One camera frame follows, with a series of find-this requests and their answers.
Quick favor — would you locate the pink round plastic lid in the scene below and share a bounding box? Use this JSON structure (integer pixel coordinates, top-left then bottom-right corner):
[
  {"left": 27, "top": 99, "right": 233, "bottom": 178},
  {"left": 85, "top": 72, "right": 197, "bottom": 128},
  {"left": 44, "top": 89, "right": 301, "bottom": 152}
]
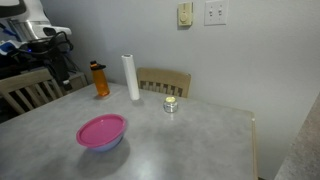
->
[{"left": 76, "top": 113, "right": 128, "bottom": 149}]

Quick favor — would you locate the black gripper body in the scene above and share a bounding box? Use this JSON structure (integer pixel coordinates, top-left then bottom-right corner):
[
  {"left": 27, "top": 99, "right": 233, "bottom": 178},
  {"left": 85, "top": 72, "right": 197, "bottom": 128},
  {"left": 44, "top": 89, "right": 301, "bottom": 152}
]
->
[{"left": 45, "top": 49, "right": 70, "bottom": 83}]

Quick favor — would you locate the grey speckled countertop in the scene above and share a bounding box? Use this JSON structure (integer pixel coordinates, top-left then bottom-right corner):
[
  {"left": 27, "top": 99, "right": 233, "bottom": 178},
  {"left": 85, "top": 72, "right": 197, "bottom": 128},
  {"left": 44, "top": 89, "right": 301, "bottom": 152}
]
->
[{"left": 273, "top": 93, "right": 320, "bottom": 180}]

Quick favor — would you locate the white double light switch plate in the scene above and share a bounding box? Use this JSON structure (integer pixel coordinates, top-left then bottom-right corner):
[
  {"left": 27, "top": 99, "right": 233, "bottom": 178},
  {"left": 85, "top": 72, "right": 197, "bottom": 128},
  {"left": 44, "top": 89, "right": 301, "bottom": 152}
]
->
[{"left": 204, "top": 0, "right": 230, "bottom": 27}]

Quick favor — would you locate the beige side cabinet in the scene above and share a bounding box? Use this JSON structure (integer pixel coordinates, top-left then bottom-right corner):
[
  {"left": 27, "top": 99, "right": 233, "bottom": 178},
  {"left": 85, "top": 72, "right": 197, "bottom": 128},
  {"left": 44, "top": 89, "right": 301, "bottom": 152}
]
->
[{"left": 68, "top": 70, "right": 89, "bottom": 94}]

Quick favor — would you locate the wooden chair slatted backrest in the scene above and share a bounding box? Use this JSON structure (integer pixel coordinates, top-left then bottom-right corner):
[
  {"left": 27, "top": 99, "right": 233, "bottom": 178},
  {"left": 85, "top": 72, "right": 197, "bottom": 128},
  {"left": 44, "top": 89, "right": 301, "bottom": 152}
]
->
[{"left": 0, "top": 67, "right": 66, "bottom": 116}]

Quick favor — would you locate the white paper towel roll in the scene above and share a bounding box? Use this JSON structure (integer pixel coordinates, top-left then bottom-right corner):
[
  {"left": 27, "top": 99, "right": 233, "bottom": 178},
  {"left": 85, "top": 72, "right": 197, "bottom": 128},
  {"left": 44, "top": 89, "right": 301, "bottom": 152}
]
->
[{"left": 121, "top": 54, "right": 141, "bottom": 102}]

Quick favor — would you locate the black cable bundle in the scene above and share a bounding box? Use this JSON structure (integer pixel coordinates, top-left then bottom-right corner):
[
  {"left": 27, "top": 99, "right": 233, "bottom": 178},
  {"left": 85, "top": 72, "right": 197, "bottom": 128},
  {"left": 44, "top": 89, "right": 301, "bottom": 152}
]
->
[{"left": 18, "top": 31, "right": 75, "bottom": 56}]

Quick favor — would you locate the orange water bottle black cap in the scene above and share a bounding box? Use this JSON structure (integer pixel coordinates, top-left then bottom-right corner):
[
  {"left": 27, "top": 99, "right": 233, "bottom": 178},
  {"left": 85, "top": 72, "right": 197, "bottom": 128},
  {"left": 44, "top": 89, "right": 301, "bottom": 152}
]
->
[{"left": 89, "top": 60, "right": 111, "bottom": 98}]

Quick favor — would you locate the wooden chair curved backrest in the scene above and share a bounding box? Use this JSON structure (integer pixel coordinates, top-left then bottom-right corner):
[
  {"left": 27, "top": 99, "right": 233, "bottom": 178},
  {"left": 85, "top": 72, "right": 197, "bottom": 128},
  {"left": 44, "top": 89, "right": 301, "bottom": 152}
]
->
[{"left": 136, "top": 67, "right": 192, "bottom": 99}]

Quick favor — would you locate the beige wall thermostat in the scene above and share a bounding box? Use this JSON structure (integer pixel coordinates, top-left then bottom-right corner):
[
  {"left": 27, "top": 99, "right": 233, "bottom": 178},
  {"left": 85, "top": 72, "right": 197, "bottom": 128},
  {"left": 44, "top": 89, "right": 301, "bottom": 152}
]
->
[{"left": 177, "top": 2, "right": 194, "bottom": 27}]

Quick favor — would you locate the glass candle jar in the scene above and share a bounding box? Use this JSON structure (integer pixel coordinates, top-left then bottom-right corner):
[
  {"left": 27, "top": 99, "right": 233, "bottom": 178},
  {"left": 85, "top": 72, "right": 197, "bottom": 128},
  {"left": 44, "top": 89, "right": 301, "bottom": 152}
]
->
[{"left": 162, "top": 96, "right": 179, "bottom": 114}]

